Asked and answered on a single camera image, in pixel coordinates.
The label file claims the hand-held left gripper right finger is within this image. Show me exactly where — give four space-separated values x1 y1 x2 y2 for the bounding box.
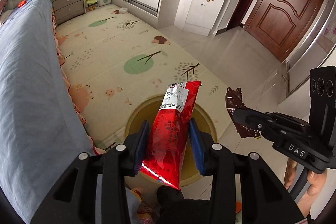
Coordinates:
189 118 303 224

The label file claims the bed with blue sheet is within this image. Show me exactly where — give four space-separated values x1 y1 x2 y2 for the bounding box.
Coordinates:
0 0 108 215

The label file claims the tree-print play mat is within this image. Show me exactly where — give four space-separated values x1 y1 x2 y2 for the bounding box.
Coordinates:
54 2 232 154

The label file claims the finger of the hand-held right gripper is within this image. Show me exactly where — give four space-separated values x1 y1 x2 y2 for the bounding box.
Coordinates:
233 107 313 147
263 112 312 136

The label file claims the brown snack wrapper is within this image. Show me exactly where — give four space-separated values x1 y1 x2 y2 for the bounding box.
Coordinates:
225 87 262 139

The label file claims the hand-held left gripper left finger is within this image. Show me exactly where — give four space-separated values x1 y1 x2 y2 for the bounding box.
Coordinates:
31 120 149 224

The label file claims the person's dark clothing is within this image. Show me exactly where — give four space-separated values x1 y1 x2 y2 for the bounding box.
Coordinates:
156 185 214 224

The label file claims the grey nightstand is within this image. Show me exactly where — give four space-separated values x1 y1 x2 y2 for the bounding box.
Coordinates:
51 0 87 26

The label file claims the sliding glass door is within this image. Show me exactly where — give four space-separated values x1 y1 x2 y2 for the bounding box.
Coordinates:
285 0 336 99

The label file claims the person's right hand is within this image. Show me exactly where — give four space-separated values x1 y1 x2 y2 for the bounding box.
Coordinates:
283 158 329 220

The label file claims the brown wooden door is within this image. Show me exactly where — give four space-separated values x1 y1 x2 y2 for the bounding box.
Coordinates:
244 0 329 63

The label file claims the round yellow trash bin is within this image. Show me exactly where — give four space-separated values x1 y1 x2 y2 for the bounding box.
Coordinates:
124 94 218 189

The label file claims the red snack packet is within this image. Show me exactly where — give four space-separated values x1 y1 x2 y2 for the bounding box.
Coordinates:
139 80 202 191

